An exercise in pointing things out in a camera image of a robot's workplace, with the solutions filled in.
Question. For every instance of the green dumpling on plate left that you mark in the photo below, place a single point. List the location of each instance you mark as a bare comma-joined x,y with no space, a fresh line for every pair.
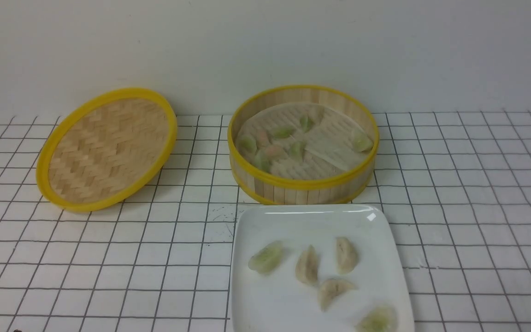
268,258

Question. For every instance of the white square plate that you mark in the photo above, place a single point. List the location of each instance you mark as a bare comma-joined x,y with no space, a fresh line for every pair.
277,302

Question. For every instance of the beige dumpling on plate right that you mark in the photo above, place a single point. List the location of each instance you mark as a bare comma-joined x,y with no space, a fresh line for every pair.
347,256

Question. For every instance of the bamboo steamer basket yellow rim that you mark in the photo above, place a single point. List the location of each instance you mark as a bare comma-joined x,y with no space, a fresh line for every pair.
269,189

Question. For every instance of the beige dumpling on plate lower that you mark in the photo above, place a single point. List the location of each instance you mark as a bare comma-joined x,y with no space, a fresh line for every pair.
330,289

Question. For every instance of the bamboo steamer lid yellow rim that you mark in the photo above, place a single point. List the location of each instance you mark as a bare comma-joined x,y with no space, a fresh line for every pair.
106,150

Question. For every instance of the green dumpling plate bottom right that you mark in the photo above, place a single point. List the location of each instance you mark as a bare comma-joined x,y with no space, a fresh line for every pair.
382,318

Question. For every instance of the green dumpling steamer top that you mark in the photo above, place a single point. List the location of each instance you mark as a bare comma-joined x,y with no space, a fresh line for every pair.
306,123

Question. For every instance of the green dumpling steamer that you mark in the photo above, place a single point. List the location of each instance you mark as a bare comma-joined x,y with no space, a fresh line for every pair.
282,132
247,145
296,151
306,123
261,161
360,142

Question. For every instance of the beige dumpling on plate middle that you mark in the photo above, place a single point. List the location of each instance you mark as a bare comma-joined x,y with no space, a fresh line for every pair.
306,269

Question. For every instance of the white steamer liner paper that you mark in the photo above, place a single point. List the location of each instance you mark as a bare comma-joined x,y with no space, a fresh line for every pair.
328,151

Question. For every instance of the beige dumpling on plate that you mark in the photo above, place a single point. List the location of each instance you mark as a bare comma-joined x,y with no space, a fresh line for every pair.
347,256
330,289
306,269

